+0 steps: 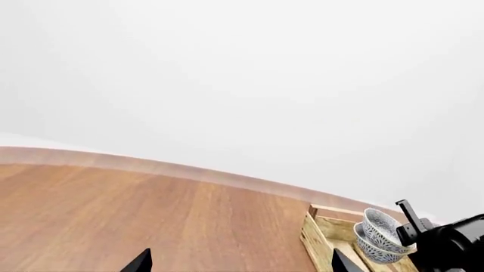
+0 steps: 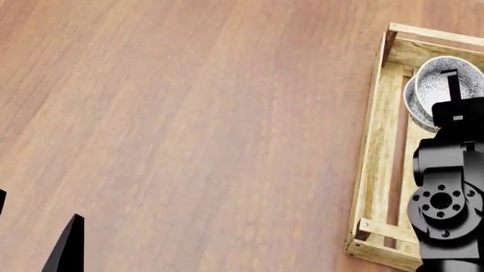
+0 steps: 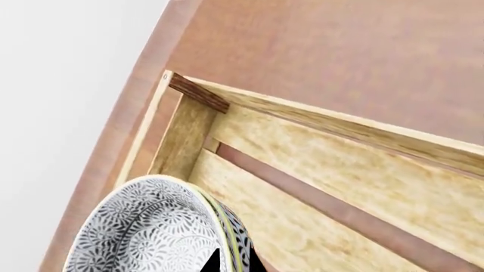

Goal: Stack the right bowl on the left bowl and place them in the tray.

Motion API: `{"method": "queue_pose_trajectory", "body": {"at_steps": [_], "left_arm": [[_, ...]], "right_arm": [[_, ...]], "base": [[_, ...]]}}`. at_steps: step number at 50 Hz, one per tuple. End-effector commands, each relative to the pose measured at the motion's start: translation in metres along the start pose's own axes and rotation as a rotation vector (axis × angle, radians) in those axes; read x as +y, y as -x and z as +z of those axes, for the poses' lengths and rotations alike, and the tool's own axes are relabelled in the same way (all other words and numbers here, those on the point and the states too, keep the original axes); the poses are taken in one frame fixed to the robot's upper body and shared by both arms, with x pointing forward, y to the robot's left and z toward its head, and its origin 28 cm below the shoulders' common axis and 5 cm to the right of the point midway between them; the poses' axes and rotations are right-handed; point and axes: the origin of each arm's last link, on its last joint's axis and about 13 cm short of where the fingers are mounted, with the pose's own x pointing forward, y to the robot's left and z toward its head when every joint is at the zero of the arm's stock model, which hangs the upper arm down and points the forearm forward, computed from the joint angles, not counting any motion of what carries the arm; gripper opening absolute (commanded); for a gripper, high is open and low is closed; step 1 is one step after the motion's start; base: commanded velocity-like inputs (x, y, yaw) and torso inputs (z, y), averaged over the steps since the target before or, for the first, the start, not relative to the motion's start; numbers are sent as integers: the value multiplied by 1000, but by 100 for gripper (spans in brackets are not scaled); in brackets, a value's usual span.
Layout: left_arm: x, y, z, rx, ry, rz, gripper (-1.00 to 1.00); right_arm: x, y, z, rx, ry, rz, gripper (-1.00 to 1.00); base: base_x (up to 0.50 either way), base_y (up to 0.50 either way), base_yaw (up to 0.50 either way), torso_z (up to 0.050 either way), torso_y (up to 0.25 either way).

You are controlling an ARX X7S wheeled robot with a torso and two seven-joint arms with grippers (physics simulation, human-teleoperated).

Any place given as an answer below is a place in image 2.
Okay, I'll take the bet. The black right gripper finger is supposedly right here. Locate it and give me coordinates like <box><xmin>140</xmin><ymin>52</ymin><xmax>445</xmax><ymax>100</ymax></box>
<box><xmin>441</xmin><ymin>68</ymin><xmax>463</xmax><ymax>103</ymax></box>

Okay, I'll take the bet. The blue white patterned bowl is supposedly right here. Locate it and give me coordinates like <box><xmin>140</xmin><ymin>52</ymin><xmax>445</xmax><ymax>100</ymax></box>
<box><xmin>414</xmin><ymin>54</ymin><xmax>484</xmax><ymax>115</ymax></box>
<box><xmin>403</xmin><ymin>74</ymin><xmax>442</xmax><ymax>134</ymax></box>

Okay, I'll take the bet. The light wooden slatted tray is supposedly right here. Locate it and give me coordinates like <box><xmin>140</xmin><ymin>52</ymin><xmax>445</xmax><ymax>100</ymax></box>
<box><xmin>344</xmin><ymin>22</ymin><xmax>484</xmax><ymax>272</ymax></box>

